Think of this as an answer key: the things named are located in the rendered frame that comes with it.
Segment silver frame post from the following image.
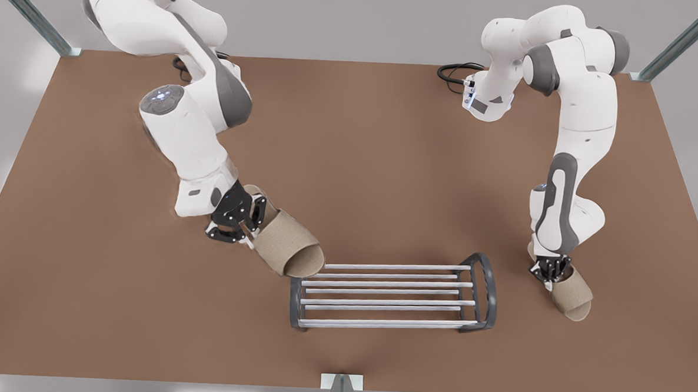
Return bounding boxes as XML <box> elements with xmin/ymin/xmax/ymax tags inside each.
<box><xmin>320</xmin><ymin>372</ymin><xmax>364</xmax><ymax>392</ymax></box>
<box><xmin>0</xmin><ymin>0</ymin><xmax>84</xmax><ymax>58</ymax></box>
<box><xmin>629</xmin><ymin>0</ymin><xmax>698</xmax><ymax>85</ymax></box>

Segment beige slipper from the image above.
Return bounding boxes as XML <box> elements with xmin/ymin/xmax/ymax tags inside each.
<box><xmin>238</xmin><ymin>184</ymin><xmax>329</xmax><ymax>279</ymax></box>
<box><xmin>524</xmin><ymin>241</ymin><xmax>596</xmax><ymax>323</ymax></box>

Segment black cable loop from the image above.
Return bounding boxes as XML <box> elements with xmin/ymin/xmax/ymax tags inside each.
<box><xmin>171</xmin><ymin>48</ymin><xmax>231</xmax><ymax>85</ymax></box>
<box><xmin>436</xmin><ymin>61</ymin><xmax>486</xmax><ymax>97</ymax></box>

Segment grey metal shoe rack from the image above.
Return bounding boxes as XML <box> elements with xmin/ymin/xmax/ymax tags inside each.
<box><xmin>288</xmin><ymin>244</ymin><xmax>500</xmax><ymax>340</ymax></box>

